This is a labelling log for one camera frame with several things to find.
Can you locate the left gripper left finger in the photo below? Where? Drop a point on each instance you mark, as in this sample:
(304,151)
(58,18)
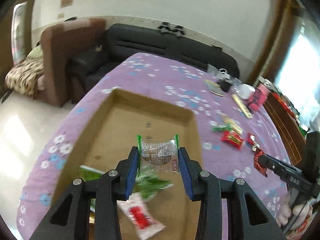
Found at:
(68,217)

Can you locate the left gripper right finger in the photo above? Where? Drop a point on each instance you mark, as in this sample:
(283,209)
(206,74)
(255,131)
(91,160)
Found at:
(248,218)

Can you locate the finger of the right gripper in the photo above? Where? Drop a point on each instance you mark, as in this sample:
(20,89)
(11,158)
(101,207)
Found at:
(286,172)

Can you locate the dark red snack bag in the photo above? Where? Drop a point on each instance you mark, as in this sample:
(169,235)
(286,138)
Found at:
(257,158)

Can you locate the small red snack packet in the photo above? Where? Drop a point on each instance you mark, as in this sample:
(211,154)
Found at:
(232,138)

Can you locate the clear cracker packet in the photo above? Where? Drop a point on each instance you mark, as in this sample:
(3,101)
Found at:
(231,125)

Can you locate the white red snack packet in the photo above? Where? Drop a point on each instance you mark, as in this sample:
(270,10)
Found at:
(137,212)

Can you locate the green snack bag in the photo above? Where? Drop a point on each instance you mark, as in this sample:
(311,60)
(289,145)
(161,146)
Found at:
(148,184)

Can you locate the clear green-edged pastry packet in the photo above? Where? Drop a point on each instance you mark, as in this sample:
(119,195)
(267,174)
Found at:
(158,157)

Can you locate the wooden side cabinet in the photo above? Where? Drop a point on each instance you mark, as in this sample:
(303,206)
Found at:
(287,128)

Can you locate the purple floral tablecloth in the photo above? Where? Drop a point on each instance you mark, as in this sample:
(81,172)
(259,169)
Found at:
(156,98)

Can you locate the cream yellow tube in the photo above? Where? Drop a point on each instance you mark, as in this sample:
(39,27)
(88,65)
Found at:
(242,106)

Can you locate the cardboard box tray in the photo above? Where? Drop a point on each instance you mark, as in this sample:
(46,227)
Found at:
(124,120)

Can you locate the pink covered bottle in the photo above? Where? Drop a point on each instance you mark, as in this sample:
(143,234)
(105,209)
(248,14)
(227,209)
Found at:
(258,98)

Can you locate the white round jar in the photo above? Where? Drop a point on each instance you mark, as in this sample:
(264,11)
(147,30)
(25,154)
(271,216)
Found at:
(245,91)

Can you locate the black small pouch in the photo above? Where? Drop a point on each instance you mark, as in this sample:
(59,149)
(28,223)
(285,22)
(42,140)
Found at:
(225,83)

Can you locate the olive flat booklet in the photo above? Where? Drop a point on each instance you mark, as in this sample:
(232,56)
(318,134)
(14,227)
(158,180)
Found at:
(214,88)

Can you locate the brown armchair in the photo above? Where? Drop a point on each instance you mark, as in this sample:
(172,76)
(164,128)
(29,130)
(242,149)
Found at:
(60,42)

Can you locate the leopard print blanket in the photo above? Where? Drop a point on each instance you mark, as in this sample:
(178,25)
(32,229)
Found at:
(23,77)

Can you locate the black leather sofa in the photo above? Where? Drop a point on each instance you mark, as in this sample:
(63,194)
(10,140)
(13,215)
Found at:
(87,67)

